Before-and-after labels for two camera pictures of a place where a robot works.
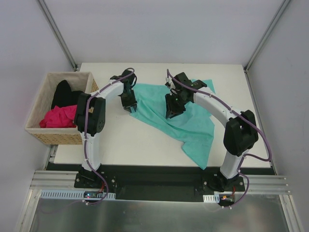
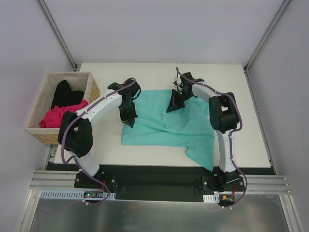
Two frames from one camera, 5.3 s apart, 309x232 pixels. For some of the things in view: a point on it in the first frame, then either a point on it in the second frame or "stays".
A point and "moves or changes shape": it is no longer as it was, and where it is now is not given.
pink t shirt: (60, 117) stays
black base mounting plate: (160, 182) stays
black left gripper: (129, 104) to (128, 116)
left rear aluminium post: (57, 34) stays
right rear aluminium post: (248, 62) stays
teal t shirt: (194, 128) moves or changes shape
